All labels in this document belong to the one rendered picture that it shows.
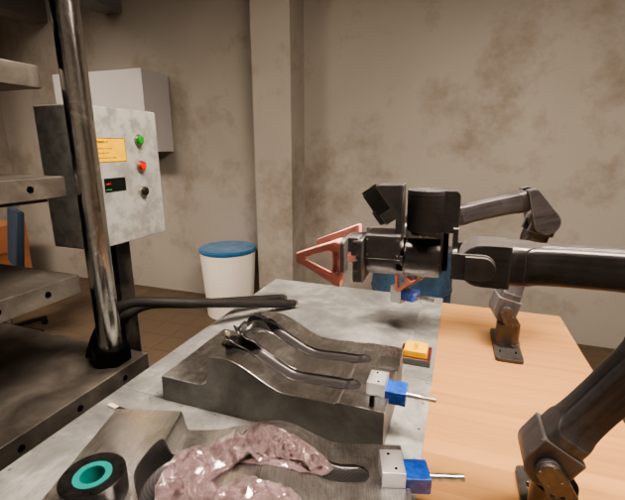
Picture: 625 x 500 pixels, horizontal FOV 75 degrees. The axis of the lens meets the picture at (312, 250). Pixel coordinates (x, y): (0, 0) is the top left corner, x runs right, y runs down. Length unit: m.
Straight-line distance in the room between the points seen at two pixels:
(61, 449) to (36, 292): 0.37
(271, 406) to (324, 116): 2.65
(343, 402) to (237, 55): 3.14
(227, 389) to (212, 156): 2.95
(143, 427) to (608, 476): 0.81
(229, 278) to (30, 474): 2.46
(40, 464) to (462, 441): 0.79
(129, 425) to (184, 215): 3.26
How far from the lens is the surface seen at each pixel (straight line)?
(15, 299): 1.12
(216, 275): 3.25
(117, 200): 1.36
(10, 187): 1.09
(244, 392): 0.90
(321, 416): 0.85
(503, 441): 0.95
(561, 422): 0.70
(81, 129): 1.12
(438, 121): 3.12
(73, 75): 1.13
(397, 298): 1.26
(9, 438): 1.09
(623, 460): 1.02
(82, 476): 0.68
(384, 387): 0.83
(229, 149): 3.61
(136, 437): 0.76
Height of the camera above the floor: 1.36
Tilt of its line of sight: 14 degrees down
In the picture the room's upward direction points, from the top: straight up
